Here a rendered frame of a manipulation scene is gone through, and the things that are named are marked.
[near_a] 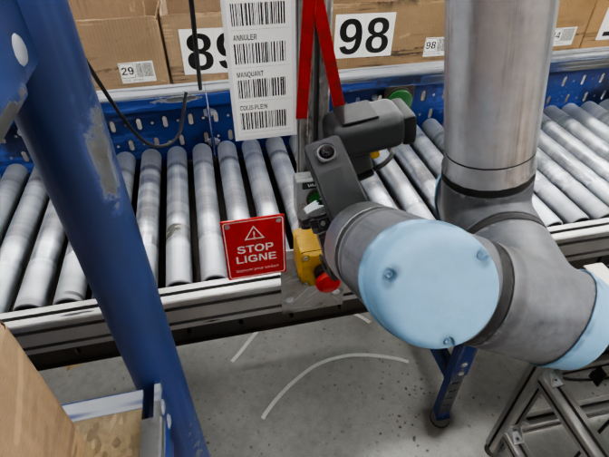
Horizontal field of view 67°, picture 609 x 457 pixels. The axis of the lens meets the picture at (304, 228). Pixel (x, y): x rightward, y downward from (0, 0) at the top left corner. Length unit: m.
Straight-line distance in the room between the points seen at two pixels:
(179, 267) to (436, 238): 0.64
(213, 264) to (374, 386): 0.87
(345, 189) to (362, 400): 1.12
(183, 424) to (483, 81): 0.34
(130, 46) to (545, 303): 1.06
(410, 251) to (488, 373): 1.41
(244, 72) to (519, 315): 0.41
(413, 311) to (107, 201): 0.22
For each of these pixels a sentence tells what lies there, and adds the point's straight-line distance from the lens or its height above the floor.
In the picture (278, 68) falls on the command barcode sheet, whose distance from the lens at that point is 0.60.
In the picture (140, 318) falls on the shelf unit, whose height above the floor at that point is 1.19.
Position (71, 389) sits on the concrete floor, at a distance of 1.74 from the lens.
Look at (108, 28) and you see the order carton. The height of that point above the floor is 1.03.
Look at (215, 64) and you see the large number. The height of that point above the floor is 0.93.
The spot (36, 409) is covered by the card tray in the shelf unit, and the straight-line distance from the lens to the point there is 0.22.
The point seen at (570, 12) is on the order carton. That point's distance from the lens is 1.58.
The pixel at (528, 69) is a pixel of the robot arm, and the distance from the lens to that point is 0.42.
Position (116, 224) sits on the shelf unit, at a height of 1.25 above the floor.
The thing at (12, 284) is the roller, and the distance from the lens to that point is 1.01.
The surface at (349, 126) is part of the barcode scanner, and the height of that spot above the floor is 1.08.
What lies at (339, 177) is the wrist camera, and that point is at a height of 1.07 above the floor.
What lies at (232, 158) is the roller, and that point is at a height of 0.75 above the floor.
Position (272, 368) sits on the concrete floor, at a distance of 1.61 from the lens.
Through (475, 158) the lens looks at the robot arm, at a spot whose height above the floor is 1.14.
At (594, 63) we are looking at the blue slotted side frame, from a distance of 1.63.
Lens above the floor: 1.36
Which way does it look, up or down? 41 degrees down
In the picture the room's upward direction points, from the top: straight up
